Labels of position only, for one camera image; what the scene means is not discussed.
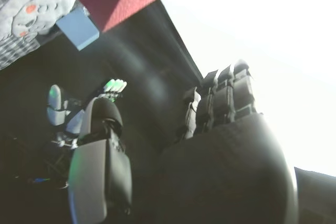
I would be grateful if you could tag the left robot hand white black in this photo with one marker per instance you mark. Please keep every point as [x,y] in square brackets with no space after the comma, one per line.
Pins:
[210,171]

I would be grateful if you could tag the blue foam block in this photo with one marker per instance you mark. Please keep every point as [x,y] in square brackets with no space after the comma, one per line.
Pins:
[76,27]

